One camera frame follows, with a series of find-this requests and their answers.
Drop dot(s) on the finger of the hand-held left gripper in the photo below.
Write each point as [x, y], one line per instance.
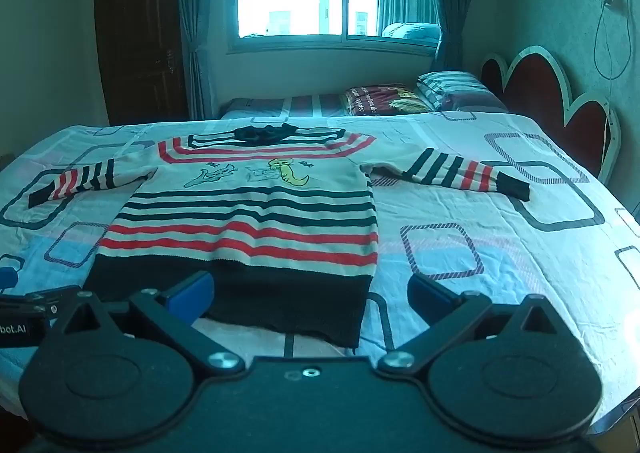
[45, 300]
[7, 279]

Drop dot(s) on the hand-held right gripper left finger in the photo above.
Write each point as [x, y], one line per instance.
[192, 297]

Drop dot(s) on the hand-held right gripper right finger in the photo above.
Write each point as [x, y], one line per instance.
[429, 299]

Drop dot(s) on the striped dinosaur sweater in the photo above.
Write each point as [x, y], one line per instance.
[240, 213]

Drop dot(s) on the white patterned bed sheet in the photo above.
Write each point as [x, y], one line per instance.
[450, 183]

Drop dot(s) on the red printed pillow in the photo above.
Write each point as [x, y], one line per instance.
[385, 100]

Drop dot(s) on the striped pillow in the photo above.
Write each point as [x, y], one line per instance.
[450, 85]

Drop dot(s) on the red and white headboard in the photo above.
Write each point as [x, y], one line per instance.
[535, 83]

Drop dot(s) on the light blue bedding bundle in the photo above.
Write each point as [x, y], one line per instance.
[410, 31]

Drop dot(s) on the dark wooden door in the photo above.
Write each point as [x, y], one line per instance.
[140, 33]

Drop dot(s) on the wall socket with plug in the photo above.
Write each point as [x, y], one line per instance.
[613, 0]

